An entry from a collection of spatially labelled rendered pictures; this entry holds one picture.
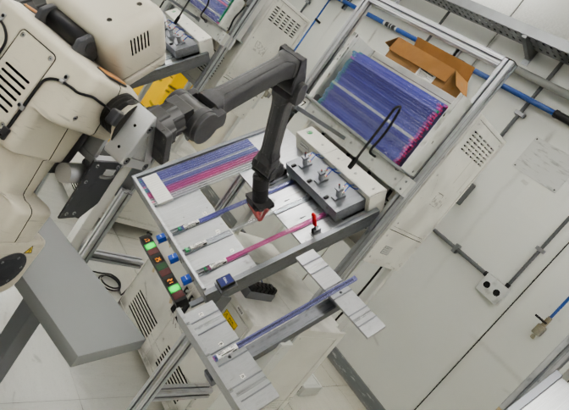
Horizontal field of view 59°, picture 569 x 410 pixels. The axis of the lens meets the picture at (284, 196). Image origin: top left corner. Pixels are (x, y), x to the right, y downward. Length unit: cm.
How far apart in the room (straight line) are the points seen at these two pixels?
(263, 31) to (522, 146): 170
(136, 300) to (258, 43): 157
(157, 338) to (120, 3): 156
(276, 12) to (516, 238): 190
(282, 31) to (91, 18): 212
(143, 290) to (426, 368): 180
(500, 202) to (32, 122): 276
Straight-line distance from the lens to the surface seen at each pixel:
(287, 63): 129
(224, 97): 114
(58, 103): 100
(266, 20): 300
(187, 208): 193
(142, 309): 241
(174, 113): 104
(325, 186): 189
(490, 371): 321
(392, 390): 344
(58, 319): 142
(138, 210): 325
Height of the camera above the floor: 145
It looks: 12 degrees down
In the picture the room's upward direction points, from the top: 37 degrees clockwise
